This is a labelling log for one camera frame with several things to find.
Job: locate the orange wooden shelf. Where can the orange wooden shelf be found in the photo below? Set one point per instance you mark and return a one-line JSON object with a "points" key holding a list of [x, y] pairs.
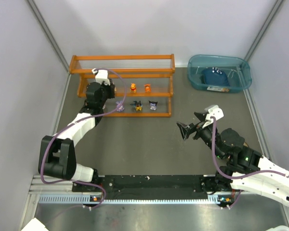
{"points": [[156, 70]]}

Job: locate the yellow bear toy figure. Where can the yellow bear toy figure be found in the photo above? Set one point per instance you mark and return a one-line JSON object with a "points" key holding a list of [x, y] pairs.
{"points": [[133, 88]]}

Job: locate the purple black toy figure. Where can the purple black toy figure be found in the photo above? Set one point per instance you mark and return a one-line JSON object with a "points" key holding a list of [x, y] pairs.
{"points": [[153, 105]]}

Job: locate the purple bunny toy figure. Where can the purple bunny toy figure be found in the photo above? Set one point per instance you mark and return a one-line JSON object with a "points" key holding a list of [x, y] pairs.
{"points": [[120, 106]]}

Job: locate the teal plastic bin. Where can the teal plastic bin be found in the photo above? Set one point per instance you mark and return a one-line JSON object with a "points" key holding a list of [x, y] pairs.
{"points": [[237, 70]]}

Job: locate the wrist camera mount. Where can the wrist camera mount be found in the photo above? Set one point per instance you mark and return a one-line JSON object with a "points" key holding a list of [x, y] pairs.
{"points": [[212, 111], [101, 76]]}

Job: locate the printed label card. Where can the printed label card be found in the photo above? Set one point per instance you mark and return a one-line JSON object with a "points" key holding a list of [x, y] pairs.
{"points": [[218, 89]]}

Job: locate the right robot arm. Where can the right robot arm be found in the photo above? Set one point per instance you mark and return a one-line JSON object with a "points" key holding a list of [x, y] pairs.
{"points": [[238, 167]]}

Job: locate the black yellow toy figure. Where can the black yellow toy figure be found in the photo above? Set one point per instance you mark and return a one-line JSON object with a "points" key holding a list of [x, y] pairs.
{"points": [[137, 105]]}

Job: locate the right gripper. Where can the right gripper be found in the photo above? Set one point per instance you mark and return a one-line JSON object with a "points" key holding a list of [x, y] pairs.
{"points": [[197, 129]]}

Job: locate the dark blue cloth bag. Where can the dark blue cloth bag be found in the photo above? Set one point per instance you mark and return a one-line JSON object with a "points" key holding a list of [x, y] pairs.
{"points": [[215, 76]]}

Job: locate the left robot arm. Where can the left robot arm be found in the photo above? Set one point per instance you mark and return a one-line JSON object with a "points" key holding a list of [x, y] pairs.
{"points": [[57, 156]]}

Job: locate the orange tiger toy figure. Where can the orange tiger toy figure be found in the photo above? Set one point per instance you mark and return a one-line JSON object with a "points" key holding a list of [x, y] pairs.
{"points": [[147, 88]]}

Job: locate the white object bottom left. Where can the white object bottom left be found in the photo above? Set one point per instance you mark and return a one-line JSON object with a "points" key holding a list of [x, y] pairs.
{"points": [[34, 225]]}

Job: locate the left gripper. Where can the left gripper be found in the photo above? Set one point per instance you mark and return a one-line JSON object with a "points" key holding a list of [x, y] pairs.
{"points": [[111, 87]]}

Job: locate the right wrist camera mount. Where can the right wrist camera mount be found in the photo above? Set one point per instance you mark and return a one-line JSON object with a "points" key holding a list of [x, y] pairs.
{"points": [[212, 111]]}

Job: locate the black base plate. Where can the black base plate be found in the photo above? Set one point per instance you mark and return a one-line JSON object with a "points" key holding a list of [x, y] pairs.
{"points": [[161, 187]]}

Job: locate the grey slotted cable duct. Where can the grey slotted cable duct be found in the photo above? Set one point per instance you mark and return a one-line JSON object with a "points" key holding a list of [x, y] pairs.
{"points": [[90, 199]]}

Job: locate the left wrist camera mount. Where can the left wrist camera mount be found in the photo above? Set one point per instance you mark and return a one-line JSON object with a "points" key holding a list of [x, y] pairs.
{"points": [[101, 76]]}

